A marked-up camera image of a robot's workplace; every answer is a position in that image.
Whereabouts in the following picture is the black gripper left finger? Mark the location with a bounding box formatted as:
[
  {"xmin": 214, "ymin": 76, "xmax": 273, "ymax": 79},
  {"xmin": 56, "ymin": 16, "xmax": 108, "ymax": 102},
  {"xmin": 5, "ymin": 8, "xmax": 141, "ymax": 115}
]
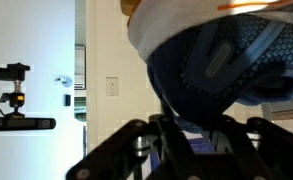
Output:
[{"xmin": 65, "ymin": 114, "xmax": 200, "ymax": 180}]

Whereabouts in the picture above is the door handle with black lock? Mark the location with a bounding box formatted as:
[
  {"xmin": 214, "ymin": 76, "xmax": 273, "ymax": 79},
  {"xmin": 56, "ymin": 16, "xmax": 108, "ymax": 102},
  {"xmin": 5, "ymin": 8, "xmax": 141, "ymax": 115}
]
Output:
[{"xmin": 55, "ymin": 75, "xmax": 74, "ymax": 107}]

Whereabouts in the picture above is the black stereo camera bar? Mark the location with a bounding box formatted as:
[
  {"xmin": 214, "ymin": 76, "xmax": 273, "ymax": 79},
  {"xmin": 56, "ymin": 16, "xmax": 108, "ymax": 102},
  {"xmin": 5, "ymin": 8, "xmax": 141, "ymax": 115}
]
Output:
[{"xmin": 0, "ymin": 116, "xmax": 57, "ymax": 132}]

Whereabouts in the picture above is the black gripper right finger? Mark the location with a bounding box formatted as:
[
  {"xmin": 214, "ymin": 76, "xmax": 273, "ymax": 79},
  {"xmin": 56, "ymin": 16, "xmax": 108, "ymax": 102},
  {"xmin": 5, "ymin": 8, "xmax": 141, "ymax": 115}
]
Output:
[{"xmin": 219, "ymin": 115, "xmax": 293, "ymax": 180}]

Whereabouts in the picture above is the dark sneaker with orange laces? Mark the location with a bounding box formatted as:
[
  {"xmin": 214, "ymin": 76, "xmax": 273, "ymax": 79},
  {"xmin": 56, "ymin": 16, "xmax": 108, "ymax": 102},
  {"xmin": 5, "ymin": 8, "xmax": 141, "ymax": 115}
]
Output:
[{"xmin": 120, "ymin": 0, "xmax": 293, "ymax": 130}]

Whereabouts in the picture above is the white light switch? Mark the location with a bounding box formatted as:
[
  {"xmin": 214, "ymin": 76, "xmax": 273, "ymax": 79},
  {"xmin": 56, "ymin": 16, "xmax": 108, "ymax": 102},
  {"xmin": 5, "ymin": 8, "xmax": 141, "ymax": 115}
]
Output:
[{"xmin": 105, "ymin": 76, "xmax": 120, "ymax": 98}]

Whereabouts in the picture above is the white door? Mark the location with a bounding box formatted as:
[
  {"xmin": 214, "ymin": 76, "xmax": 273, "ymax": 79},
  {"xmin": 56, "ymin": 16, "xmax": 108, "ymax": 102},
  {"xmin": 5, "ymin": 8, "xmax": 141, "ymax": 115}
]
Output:
[{"xmin": 0, "ymin": 0, "xmax": 76, "ymax": 180}]

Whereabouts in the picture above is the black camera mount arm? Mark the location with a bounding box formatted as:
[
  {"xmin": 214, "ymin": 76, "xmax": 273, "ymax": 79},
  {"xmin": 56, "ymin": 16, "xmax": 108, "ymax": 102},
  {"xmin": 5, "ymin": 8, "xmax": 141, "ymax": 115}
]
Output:
[{"xmin": 0, "ymin": 62, "xmax": 31, "ymax": 118}]

